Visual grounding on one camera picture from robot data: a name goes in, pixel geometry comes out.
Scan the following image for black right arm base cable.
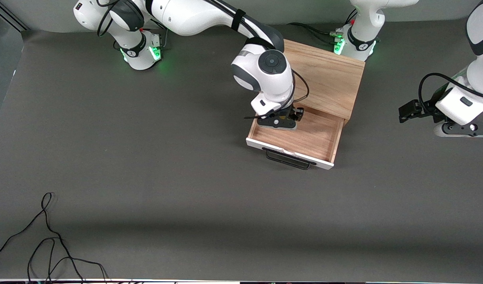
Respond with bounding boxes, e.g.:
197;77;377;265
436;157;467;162
159;24;169;52

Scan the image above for black arm base cable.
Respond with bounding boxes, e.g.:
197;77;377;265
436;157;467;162
159;24;169;52
287;22;346;45

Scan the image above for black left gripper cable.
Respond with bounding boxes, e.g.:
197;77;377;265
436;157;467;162
418;73;483;115

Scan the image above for white-fronted wooden drawer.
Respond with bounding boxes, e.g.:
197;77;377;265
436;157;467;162
246;105;345;170

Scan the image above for black left arm base cable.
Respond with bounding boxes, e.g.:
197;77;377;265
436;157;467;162
287;22;346;45

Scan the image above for thin black loose cable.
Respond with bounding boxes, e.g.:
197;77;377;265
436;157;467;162
27;237;110;284
0;192;86;284

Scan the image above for wooden drawer cabinet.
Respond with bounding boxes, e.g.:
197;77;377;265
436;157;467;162
281;38;366;126

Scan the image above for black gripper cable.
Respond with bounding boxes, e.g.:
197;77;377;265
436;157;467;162
243;70;310;119
418;73;483;115

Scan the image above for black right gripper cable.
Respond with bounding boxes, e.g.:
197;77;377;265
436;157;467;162
243;70;310;119

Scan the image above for black metal drawer handle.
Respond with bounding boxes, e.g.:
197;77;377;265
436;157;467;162
265;148;317;170

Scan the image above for dark metal frame rail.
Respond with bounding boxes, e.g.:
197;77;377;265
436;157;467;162
0;0;29;32

